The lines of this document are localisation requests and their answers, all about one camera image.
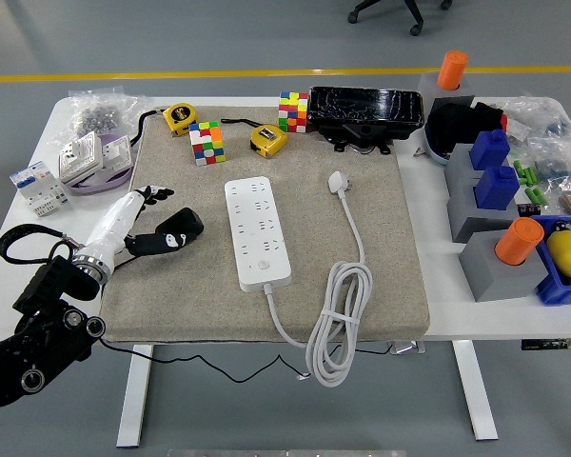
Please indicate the purple tape roll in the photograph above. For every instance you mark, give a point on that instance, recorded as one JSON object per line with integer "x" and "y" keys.
{"x": 100, "y": 184}

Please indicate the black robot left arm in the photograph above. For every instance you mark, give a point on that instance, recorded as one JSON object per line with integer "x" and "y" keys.
{"x": 52, "y": 285}

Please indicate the clear bag of metal nuts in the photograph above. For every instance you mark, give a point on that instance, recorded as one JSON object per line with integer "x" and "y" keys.
{"x": 97, "y": 119}

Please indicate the small metal clip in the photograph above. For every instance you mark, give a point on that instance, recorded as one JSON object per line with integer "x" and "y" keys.
{"x": 419, "y": 152}

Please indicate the yellow tape measure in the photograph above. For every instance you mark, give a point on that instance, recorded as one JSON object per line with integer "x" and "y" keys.
{"x": 268, "y": 140}
{"x": 180, "y": 118}

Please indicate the blue plastic bin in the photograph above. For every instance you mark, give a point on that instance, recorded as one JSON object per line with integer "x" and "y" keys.
{"x": 557, "y": 291}

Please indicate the black cloth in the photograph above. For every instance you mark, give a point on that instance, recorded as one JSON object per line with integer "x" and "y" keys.
{"x": 452, "y": 126}

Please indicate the orange cylinder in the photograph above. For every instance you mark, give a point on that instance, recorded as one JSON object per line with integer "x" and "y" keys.
{"x": 518, "y": 240}
{"x": 452, "y": 71}

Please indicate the white bowl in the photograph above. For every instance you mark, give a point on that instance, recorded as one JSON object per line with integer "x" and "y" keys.
{"x": 433, "y": 145}

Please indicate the black office chair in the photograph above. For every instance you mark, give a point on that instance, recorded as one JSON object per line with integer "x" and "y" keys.
{"x": 411, "y": 9}

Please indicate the small black circuit board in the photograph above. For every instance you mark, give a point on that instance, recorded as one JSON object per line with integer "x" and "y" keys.
{"x": 529, "y": 209}

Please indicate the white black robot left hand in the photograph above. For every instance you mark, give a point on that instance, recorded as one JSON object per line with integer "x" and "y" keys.
{"x": 112, "y": 224}

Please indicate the colourful puzzle cube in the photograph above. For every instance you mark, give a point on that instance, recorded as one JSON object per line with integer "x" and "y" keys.
{"x": 293, "y": 112}
{"x": 207, "y": 143}

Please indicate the black plastic tray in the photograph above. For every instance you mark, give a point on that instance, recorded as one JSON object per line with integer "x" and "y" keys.
{"x": 366, "y": 107}

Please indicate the grey-brown mat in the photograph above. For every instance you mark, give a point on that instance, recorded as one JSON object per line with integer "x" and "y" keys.
{"x": 195, "y": 295}

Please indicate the blue block with knob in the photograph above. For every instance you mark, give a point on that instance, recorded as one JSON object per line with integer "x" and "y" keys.
{"x": 495, "y": 188}
{"x": 490, "y": 152}

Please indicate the green cylinder cell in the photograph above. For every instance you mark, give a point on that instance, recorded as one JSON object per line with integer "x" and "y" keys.
{"x": 518, "y": 168}
{"x": 529, "y": 176}
{"x": 533, "y": 195}
{"x": 542, "y": 196}

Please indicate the black box under table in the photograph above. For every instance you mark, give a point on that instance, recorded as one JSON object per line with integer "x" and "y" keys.
{"x": 552, "y": 344}

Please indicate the white wall socket panel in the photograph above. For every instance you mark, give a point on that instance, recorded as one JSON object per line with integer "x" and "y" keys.
{"x": 78, "y": 159}
{"x": 119, "y": 152}

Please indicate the white circuit breaker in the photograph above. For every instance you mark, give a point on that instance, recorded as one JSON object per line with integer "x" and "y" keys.
{"x": 38, "y": 188}

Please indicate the metal bracket under table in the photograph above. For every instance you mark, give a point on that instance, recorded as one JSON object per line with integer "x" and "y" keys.
{"x": 407, "y": 347}

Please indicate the grey block with hole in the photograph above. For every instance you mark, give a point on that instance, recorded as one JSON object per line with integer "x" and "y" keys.
{"x": 428, "y": 85}
{"x": 476, "y": 226}
{"x": 495, "y": 281}
{"x": 457, "y": 166}

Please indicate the white table leg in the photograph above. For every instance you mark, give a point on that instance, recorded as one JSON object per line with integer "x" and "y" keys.
{"x": 476, "y": 390}
{"x": 135, "y": 395}

